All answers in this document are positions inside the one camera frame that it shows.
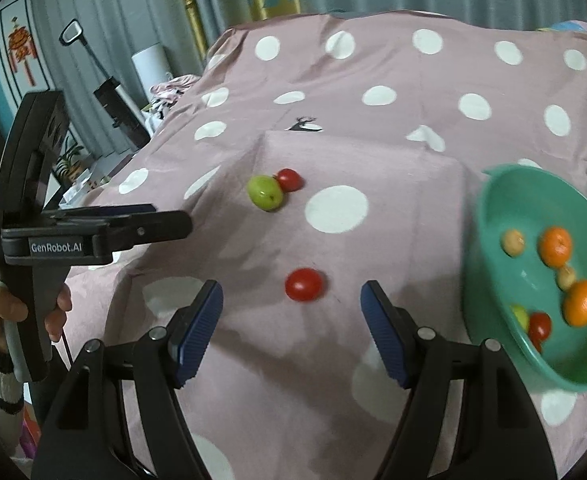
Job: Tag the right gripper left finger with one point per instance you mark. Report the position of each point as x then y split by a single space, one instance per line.
85 435

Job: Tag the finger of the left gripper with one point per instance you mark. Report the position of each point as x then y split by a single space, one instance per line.
99 211
122 232

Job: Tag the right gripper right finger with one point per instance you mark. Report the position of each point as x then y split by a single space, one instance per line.
499 435

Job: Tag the green mango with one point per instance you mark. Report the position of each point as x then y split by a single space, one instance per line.
521 315
265 192

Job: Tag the orange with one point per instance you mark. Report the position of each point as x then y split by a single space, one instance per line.
555 247
575 304

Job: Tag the small yellow fruit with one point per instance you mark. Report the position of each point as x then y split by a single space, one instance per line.
566 277
513 243

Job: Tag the black stick vacuum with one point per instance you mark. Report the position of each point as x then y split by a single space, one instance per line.
112 96

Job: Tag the pile of clothes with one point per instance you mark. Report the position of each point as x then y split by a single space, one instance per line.
164 95

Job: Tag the small red tomato far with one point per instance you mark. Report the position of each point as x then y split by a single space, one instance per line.
289 180

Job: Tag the green plastic bowl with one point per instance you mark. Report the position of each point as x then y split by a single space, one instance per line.
530 200

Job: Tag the white cylindrical appliance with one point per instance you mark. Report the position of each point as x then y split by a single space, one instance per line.
152 67

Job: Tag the pink polka dot tablecloth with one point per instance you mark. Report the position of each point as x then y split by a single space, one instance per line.
391 121

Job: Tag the colourful cloth pile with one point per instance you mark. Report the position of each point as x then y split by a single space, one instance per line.
565 26

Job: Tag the red wall ornament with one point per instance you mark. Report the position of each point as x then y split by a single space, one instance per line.
21 46

